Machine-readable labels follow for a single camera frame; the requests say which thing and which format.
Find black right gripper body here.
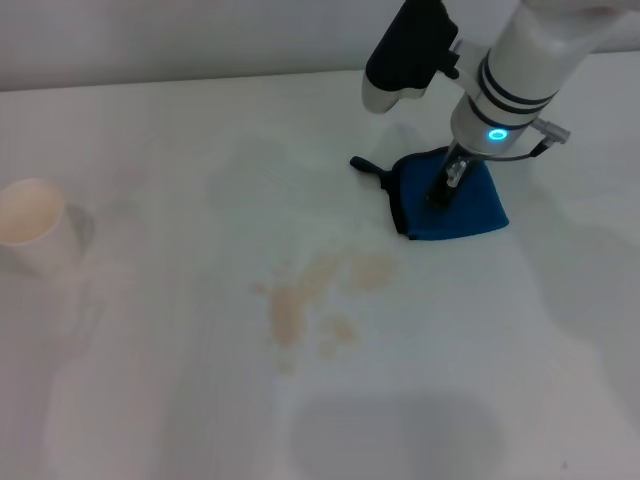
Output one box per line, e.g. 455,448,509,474
428,141,475,197

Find blue rag with black trim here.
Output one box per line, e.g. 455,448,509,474
348,147,510,243

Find white paper cup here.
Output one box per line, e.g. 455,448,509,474
0,178,67,277

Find brown water stain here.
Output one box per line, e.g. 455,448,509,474
251,250,400,375

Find right arm cable with connector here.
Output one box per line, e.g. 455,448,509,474
478,117,572,165

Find dark right wrist camera box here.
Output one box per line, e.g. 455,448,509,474
361,0,461,117

